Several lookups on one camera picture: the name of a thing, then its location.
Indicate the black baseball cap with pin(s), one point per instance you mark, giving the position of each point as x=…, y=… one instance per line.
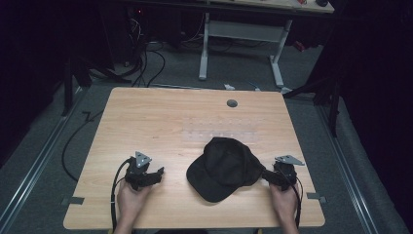
x=224, y=169

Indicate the white-legged background desk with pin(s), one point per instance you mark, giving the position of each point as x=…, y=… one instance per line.
x=242, y=32

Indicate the grey tape strip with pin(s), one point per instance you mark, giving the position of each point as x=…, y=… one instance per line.
x=73, y=200
x=316, y=196

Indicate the black tripod stand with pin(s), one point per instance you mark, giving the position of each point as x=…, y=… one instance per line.
x=321, y=94

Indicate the person's left hand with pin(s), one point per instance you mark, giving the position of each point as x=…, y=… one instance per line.
x=130, y=201

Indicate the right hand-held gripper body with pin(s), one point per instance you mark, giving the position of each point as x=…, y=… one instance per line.
x=285, y=172

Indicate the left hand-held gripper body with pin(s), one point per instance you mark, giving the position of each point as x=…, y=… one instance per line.
x=138, y=169

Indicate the person's right hand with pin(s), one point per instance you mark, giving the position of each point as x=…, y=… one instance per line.
x=284, y=203

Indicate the metal floor rail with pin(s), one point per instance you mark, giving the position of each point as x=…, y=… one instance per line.
x=347, y=169
x=32, y=169

